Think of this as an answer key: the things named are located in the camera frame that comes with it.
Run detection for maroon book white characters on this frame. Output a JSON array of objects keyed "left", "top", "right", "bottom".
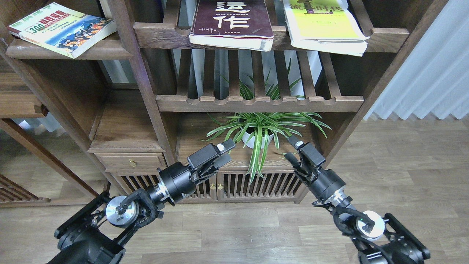
[{"left": 189, "top": 0, "right": 274, "bottom": 52}]

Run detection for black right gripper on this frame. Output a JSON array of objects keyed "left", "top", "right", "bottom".
[{"left": 285, "top": 135, "right": 347, "bottom": 202}]

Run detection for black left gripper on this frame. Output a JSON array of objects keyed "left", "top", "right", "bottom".
[{"left": 158, "top": 139, "right": 236, "bottom": 205}]

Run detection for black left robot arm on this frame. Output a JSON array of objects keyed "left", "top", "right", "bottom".
[{"left": 50, "top": 139, "right": 235, "bottom": 264}]

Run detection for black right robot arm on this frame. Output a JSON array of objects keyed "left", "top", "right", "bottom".
[{"left": 285, "top": 136, "right": 431, "bottom": 264}]

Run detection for brass drawer knob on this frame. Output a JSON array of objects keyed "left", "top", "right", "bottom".
[{"left": 129, "top": 159, "right": 137, "bottom": 168}]

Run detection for white plant pot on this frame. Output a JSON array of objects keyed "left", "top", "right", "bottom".
[{"left": 242, "top": 127, "right": 274, "bottom": 149}]

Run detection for book with mountain cover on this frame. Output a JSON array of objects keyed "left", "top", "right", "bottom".
[{"left": 7, "top": 2, "right": 116, "bottom": 59}]

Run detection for dark wooden bookshelf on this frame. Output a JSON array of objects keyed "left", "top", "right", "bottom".
[{"left": 1, "top": 0, "right": 447, "bottom": 194}]

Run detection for yellow green book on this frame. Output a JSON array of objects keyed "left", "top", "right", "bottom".
[{"left": 283, "top": 0, "right": 368, "bottom": 56}]

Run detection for green spider plant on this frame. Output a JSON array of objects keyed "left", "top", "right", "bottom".
[{"left": 200, "top": 59, "right": 332, "bottom": 184}]

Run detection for white curtain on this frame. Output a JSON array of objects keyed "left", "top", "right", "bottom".
[{"left": 364, "top": 0, "right": 469, "bottom": 120}]

